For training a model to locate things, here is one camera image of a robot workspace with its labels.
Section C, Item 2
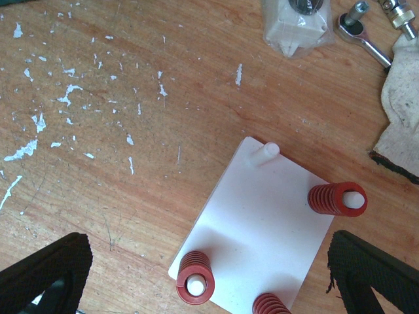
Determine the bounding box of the white peg base plate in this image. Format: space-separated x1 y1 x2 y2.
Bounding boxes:
168 137 333 313

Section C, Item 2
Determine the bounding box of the white knit work glove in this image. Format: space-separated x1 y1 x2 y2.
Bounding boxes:
369 35 418 184

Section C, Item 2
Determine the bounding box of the silver ratchet wrench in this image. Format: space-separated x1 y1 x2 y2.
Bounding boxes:
335 1 392 73

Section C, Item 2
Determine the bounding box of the large red spring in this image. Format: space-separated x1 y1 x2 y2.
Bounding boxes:
308 181 368 217
252 292 291 314

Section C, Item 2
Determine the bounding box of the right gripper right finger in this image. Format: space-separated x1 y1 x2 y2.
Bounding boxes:
327 230 418 313

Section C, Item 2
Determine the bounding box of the orange black screwdriver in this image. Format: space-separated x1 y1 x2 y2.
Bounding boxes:
377 0 418 41

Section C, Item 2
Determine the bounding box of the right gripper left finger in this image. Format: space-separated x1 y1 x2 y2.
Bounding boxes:
1 232 93 313

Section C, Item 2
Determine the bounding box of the bagged white switch box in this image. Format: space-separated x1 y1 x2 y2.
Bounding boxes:
261 0 335 58

